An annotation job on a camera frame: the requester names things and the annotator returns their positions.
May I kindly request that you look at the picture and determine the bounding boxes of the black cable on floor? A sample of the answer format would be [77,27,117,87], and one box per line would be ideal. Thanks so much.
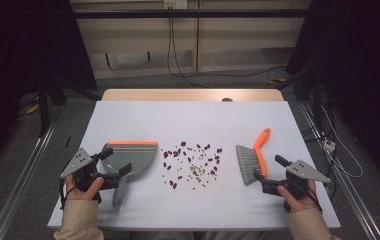
[174,65,287,79]

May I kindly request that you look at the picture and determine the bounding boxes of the person's left hand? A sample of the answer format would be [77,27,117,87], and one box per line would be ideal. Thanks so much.
[65,174,105,202]

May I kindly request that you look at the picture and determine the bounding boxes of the dark curtain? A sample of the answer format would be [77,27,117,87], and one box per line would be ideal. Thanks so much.
[0,0,98,174]
[285,0,380,193]

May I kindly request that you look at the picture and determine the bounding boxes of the right hand-held gripper black cable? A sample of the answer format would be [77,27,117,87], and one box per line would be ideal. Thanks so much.
[306,186,324,213]

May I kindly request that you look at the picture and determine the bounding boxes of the metal floor rail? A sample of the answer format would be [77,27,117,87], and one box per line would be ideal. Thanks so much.
[297,101,380,240]
[0,123,57,240]

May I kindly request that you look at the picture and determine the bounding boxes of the person's right hand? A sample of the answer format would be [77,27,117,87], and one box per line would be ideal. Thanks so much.
[276,184,322,214]

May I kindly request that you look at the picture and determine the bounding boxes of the white cable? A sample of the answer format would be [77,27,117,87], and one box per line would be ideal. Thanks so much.
[321,104,364,179]

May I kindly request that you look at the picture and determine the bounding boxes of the orange brush with grey bristles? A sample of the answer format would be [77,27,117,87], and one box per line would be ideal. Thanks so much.
[235,127,272,186]

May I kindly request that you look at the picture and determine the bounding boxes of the bundle of black cables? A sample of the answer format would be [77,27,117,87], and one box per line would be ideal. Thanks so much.
[302,126,338,198]

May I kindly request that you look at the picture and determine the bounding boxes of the white wall socket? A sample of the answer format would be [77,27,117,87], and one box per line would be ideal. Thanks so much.
[163,0,188,10]

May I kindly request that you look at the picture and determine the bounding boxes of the white power plug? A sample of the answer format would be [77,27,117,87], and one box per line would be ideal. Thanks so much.
[322,139,337,153]

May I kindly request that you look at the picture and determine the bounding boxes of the wooden table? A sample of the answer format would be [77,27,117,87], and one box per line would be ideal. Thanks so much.
[101,88,285,102]

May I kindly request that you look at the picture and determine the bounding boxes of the black horizontal bar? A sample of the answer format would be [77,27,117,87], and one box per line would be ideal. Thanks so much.
[72,9,312,19]

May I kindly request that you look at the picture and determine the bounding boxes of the red and green beans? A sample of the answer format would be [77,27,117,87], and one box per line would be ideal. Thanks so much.
[161,141,223,191]

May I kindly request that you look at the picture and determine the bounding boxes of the left hand-held gripper black cable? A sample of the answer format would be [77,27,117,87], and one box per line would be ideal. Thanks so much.
[58,179,77,209]

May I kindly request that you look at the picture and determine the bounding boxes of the grey dustpan with orange edge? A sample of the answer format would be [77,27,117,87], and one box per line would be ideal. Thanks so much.
[100,140,159,212]

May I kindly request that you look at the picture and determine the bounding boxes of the hand-held gripper black cable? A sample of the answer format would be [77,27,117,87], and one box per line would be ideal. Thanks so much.
[306,186,324,213]
[58,179,77,209]

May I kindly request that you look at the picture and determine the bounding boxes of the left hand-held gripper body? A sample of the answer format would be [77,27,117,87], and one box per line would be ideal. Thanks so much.
[60,147,121,194]

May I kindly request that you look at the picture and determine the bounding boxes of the black hanging cable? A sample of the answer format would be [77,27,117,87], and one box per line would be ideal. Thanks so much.
[166,16,209,89]

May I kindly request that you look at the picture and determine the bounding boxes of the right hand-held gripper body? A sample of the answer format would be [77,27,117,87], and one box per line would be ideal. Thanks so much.
[261,159,332,200]

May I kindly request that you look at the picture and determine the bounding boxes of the black metal stand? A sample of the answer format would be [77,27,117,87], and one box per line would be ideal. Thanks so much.
[36,78,67,138]
[276,64,324,131]

